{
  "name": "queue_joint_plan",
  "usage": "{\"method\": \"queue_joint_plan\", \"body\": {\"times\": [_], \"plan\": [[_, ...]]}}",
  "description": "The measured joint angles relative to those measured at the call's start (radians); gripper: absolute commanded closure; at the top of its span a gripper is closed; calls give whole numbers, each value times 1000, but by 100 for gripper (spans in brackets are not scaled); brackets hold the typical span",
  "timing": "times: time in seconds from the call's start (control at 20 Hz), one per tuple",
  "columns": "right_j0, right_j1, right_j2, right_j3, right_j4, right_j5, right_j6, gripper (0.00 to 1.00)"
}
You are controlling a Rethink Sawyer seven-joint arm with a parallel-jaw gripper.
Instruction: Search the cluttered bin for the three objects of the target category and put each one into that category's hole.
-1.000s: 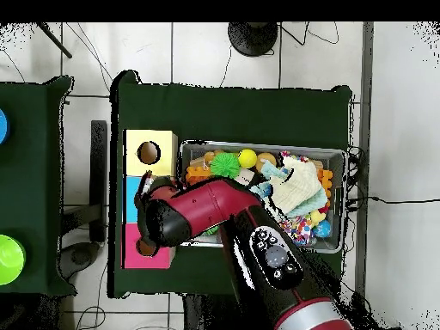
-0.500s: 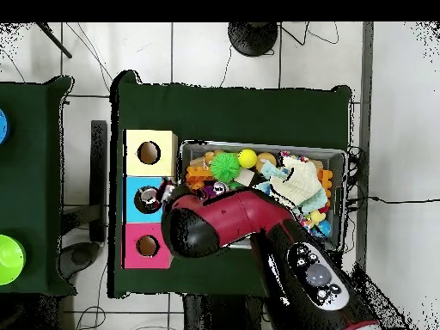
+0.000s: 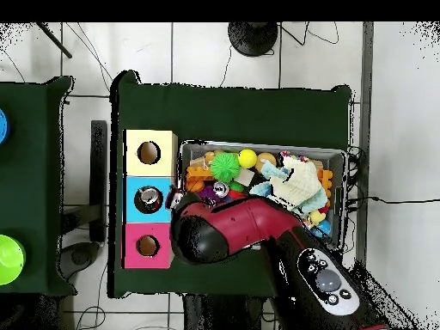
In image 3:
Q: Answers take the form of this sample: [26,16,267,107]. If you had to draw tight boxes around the small blue yellow ball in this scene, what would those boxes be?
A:
[309,209,333,238]

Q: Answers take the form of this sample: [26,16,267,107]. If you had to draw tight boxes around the orange toy building block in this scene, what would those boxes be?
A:
[186,167,216,193]

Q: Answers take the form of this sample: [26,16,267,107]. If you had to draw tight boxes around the wooden box with three holes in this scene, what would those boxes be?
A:
[122,129,179,269]

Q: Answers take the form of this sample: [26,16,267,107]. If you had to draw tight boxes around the black panel stand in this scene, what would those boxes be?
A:
[90,119,109,241]

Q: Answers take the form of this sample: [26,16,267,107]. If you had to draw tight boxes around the black cable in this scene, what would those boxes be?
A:
[346,194,440,207]

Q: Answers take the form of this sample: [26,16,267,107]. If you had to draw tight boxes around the small orange plastic toy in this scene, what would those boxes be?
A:
[319,168,334,197]

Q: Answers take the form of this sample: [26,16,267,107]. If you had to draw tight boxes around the small white black ball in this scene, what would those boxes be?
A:
[211,181,230,199]

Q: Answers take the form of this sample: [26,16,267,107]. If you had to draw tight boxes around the grey round stand foot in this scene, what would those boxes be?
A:
[58,241,101,276]

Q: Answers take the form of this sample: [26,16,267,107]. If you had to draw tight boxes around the black pole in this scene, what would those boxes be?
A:
[35,21,73,59]

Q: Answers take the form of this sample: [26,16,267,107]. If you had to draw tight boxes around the dark green table cloth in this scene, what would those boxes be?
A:
[109,68,355,303]

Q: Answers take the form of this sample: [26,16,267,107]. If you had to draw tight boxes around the silver can with pull tab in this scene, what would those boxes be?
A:
[137,188,165,212]

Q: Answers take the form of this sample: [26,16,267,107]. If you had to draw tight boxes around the blue round object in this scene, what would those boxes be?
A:
[0,108,9,145]

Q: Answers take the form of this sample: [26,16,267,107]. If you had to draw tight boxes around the shallow clear mesh bin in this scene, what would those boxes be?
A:
[174,140,347,254]

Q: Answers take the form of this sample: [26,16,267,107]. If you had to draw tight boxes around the black round stand base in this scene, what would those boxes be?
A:
[228,21,279,58]

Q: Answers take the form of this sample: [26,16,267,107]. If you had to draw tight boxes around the green round bowl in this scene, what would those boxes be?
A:
[0,234,28,286]

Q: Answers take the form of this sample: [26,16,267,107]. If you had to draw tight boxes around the mint green cloth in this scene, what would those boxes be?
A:
[250,161,330,217]

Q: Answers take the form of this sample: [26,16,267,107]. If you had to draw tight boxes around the green spiky rubber ball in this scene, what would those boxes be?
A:
[210,150,242,182]

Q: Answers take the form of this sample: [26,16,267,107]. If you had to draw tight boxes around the tan orange ball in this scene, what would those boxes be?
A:
[257,151,278,169]

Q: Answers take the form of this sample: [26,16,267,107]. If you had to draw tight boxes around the green cloth side table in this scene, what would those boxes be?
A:
[0,75,75,296]

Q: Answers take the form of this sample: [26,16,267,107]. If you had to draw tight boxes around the small wooden block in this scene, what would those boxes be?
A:
[233,168,255,188]

